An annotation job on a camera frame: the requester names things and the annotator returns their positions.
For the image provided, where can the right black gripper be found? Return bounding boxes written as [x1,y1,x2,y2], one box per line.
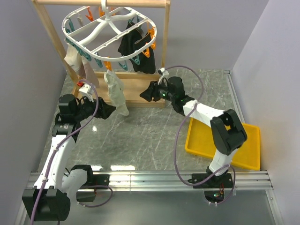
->
[139,80,175,103]

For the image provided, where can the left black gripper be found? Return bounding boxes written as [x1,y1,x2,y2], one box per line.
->
[74,93,116,121]

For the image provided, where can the pale green white underwear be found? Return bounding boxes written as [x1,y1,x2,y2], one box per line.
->
[104,70,129,116]

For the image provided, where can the orange front clip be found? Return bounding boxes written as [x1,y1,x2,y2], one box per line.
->
[104,61,112,71]

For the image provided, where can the orange clip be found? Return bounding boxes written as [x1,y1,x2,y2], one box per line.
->
[142,42,156,58]
[104,61,112,71]

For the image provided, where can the white round clip hanger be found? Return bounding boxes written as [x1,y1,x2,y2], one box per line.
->
[61,5,157,62]

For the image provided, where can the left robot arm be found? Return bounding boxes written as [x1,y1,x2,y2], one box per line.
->
[22,94,116,224]

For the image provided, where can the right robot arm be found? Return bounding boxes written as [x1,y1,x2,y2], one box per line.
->
[140,76,248,188]

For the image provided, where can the teal clip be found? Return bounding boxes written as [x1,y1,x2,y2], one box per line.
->
[94,58,103,68]
[118,61,128,71]

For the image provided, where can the orange right clip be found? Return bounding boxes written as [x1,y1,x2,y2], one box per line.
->
[142,42,156,58]

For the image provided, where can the black striped underwear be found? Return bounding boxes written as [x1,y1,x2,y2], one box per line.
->
[118,28,156,74]

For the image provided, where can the beige pink underwear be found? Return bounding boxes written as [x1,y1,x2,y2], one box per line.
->
[64,44,100,88]

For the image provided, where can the yellow plastic tray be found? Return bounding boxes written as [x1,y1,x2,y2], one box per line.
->
[185,119,261,170]

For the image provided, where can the wooden hanger rack frame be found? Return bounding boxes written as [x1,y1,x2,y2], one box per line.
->
[31,0,171,109]

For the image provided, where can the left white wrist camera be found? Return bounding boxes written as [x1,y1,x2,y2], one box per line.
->
[77,81,96,102]

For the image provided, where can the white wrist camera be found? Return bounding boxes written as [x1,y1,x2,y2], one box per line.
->
[77,81,96,102]
[157,67,169,84]

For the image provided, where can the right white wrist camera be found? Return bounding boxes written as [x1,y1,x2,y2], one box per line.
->
[157,67,169,84]

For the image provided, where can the aluminium mounting rail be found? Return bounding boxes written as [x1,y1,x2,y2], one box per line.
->
[25,170,274,192]

